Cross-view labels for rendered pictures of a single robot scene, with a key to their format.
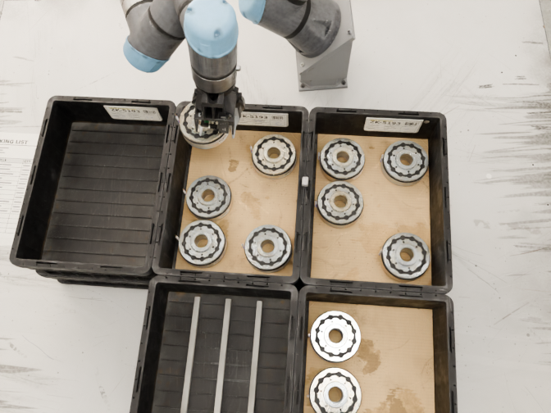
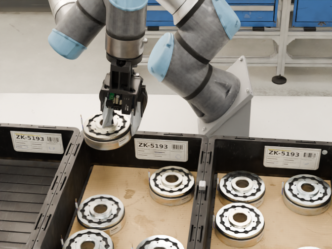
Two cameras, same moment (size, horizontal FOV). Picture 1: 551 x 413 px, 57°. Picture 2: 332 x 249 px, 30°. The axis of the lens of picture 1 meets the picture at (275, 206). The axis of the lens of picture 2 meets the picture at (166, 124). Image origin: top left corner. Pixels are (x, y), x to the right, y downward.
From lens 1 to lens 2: 58 cm
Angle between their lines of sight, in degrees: 35
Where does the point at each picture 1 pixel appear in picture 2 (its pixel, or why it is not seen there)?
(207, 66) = (120, 21)
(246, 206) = (139, 226)
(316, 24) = (218, 86)
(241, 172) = (137, 199)
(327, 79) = not seen: hidden behind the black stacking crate
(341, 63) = (241, 127)
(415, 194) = (320, 223)
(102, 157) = not seen: outside the picture
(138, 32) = (64, 18)
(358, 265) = not seen: outside the picture
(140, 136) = (38, 169)
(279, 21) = (183, 76)
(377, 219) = (280, 241)
